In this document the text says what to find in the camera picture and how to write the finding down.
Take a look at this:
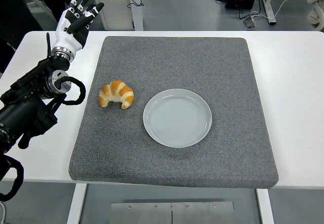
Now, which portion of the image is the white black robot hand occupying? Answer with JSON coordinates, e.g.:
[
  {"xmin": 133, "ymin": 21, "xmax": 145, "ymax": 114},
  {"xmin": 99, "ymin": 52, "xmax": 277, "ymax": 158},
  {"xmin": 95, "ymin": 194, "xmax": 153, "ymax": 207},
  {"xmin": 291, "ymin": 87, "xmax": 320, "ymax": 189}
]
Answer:
[{"xmin": 52, "ymin": 0, "xmax": 105, "ymax": 54}]

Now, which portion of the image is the golden croissant bread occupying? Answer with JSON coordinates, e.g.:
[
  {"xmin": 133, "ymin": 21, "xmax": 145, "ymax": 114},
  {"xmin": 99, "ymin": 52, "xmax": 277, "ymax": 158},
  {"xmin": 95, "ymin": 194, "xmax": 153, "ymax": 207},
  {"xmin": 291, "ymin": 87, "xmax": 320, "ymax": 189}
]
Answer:
[{"xmin": 98, "ymin": 80, "xmax": 135, "ymax": 109}]

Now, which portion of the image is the light grey round plate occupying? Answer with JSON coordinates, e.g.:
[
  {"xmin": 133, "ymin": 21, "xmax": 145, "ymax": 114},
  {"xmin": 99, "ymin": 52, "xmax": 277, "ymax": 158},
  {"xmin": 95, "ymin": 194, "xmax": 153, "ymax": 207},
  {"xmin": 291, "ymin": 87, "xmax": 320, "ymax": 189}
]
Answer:
[{"xmin": 143, "ymin": 88, "xmax": 213, "ymax": 148}]

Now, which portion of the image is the grey metal plate with screws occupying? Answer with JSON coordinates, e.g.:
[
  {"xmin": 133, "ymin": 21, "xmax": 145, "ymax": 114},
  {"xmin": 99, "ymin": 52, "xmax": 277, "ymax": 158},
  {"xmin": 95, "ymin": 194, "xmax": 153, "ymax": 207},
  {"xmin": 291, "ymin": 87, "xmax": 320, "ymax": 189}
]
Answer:
[{"xmin": 110, "ymin": 201, "xmax": 235, "ymax": 224}]

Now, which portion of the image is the white furniture panel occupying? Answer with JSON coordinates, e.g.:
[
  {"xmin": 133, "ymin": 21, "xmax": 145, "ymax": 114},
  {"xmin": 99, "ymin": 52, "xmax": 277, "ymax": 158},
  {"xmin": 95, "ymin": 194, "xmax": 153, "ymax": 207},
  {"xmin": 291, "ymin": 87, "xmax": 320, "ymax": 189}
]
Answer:
[{"xmin": 88, "ymin": 0, "xmax": 144, "ymax": 31}]

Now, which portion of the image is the grey felt mat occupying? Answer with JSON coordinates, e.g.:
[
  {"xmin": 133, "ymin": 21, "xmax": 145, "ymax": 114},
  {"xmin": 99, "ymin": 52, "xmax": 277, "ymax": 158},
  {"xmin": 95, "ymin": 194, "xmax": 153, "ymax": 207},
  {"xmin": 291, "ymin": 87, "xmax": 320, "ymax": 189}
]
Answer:
[{"xmin": 68, "ymin": 35, "xmax": 279, "ymax": 190}]

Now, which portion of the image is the white table leg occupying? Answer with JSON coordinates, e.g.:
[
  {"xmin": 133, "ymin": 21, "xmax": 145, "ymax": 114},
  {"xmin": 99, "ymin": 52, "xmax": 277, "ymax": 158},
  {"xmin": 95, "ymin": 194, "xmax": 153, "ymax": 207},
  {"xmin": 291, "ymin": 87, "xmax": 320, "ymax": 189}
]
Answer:
[
  {"xmin": 256, "ymin": 188, "xmax": 275, "ymax": 224},
  {"xmin": 66, "ymin": 183, "xmax": 87, "ymax": 224}
]

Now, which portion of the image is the clear foot pedal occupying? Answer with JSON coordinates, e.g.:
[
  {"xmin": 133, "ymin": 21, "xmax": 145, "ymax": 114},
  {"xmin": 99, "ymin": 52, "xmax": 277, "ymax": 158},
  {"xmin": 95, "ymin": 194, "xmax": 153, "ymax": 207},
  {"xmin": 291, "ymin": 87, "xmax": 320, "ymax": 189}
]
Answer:
[{"xmin": 243, "ymin": 16, "xmax": 258, "ymax": 29}]

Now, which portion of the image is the white desk leg with foot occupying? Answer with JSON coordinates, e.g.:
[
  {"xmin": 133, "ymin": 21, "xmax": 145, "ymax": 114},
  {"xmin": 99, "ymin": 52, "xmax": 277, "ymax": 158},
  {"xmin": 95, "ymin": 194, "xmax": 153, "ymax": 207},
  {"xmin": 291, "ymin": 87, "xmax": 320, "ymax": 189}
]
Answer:
[{"xmin": 260, "ymin": 0, "xmax": 277, "ymax": 25}]

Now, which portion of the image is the white tubular chair frame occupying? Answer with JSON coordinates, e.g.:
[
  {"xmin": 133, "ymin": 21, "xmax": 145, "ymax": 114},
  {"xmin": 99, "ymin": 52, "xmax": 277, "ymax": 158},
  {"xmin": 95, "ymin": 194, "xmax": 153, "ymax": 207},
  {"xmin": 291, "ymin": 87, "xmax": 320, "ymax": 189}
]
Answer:
[{"xmin": 26, "ymin": 0, "xmax": 58, "ymax": 22}]

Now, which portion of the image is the thin black looped cable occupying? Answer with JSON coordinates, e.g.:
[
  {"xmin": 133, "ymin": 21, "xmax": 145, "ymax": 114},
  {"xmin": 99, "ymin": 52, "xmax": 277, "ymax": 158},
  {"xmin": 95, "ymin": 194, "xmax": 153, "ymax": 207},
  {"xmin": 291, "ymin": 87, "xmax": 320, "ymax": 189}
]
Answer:
[{"xmin": 126, "ymin": 0, "xmax": 144, "ymax": 9}]

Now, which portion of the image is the white corrugated hose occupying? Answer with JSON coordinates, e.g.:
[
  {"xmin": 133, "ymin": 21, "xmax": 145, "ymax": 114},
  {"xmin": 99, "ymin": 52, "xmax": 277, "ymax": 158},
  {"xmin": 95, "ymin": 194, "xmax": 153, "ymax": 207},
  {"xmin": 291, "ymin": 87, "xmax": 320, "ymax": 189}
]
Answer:
[{"xmin": 306, "ymin": 0, "xmax": 324, "ymax": 31}]

